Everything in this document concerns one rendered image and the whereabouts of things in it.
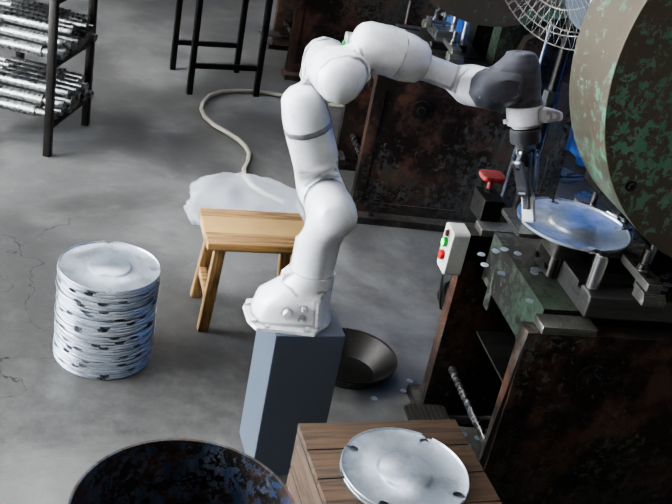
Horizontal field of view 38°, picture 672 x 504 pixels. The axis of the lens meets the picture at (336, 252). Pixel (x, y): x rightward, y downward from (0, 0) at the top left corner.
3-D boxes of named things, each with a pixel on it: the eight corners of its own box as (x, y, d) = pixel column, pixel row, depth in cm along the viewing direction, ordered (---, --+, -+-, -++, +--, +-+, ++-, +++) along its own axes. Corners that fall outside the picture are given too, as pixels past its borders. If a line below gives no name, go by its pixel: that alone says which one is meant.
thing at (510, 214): (505, 278, 246) (519, 231, 240) (488, 251, 258) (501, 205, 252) (596, 285, 252) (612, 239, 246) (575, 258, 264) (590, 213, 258)
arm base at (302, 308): (251, 336, 239) (259, 287, 233) (237, 295, 255) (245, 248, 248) (338, 337, 246) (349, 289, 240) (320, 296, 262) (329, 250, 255)
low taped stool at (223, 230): (195, 333, 317) (207, 242, 302) (187, 294, 337) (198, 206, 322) (298, 335, 327) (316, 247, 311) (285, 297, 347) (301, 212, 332)
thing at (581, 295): (583, 318, 236) (590, 296, 234) (521, 229, 275) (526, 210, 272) (694, 324, 244) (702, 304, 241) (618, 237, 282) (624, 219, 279)
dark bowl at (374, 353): (307, 399, 296) (311, 380, 293) (293, 342, 322) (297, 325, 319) (402, 403, 303) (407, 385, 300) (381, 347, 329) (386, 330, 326)
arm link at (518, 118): (499, 108, 235) (500, 130, 237) (549, 108, 229) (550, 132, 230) (519, 98, 245) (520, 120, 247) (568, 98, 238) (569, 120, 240)
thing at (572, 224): (539, 248, 234) (540, 245, 234) (501, 194, 259) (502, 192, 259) (648, 257, 241) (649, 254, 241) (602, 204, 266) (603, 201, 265)
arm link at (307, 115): (290, 145, 221) (271, 73, 211) (275, 116, 234) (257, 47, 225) (372, 120, 222) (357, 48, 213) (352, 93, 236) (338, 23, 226)
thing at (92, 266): (56, 291, 269) (56, 289, 269) (59, 240, 294) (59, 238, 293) (163, 296, 277) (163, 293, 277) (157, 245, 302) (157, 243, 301)
